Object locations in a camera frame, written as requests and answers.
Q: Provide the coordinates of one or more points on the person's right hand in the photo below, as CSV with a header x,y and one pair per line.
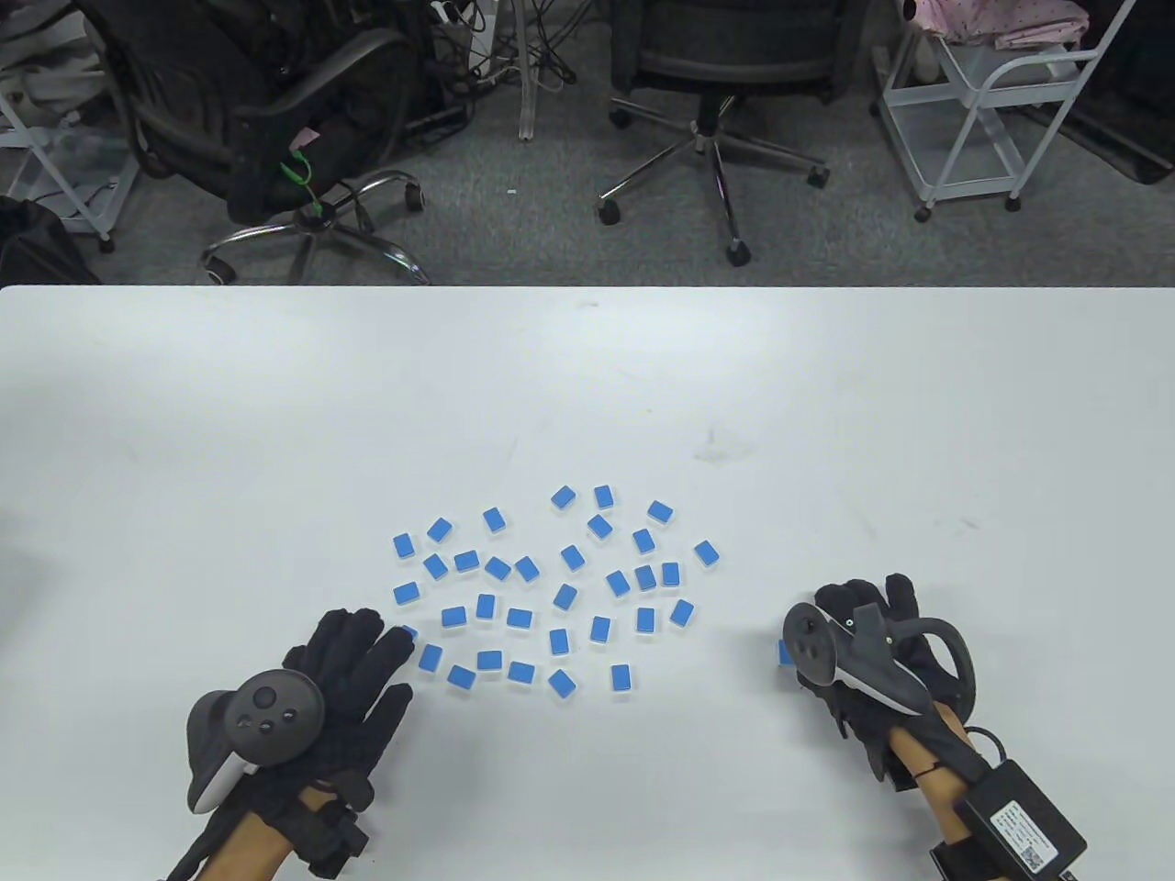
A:
x,y
904,642

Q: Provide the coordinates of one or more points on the person's left thumb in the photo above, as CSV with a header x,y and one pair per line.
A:
x,y
392,720

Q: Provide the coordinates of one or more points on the person's right fingers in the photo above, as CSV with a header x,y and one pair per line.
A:
x,y
867,592

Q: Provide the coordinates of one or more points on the person's right forearm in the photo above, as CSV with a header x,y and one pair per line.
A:
x,y
927,766

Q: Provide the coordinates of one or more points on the person's left hand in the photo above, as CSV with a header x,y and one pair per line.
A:
x,y
363,670

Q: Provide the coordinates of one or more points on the dark grey hand controller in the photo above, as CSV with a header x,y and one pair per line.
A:
x,y
262,711
854,656

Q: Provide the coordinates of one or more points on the black empty office chair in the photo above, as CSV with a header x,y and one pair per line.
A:
x,y
716,83

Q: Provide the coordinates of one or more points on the black bag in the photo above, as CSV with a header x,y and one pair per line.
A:
x,y
41,243

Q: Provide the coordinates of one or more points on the dark grey right hand controller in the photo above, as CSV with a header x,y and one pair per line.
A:
x,y
854,656

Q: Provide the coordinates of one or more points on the person's left little finger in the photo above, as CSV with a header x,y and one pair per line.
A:
x,y
298,659

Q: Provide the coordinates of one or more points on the white metal rack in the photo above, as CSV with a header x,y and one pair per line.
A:
x,y
64,165

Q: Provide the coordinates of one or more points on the black box on right wrist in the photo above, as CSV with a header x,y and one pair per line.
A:
x,y
1019,821

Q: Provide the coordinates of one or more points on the scattered group of blue tiles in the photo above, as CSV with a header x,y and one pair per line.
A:
x,y
551,587

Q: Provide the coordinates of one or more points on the pink patterned cloth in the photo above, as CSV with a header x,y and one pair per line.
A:
x,y
1001,20

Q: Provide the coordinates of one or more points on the dark grey left hand controller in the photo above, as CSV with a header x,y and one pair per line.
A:
x,y
262,711

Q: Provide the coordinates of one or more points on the person's left forearm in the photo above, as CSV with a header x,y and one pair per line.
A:
x,y
252,840

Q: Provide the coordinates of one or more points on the person's left middle finger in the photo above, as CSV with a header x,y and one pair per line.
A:
x,y
361,638

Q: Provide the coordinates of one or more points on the green zip tie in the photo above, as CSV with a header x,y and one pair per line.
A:
x,y
307,188

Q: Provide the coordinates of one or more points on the black office chair with clothes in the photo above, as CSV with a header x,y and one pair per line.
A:
x,y
248,119

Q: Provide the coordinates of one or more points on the clear plastic table leg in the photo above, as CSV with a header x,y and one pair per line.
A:
x,y
526,73

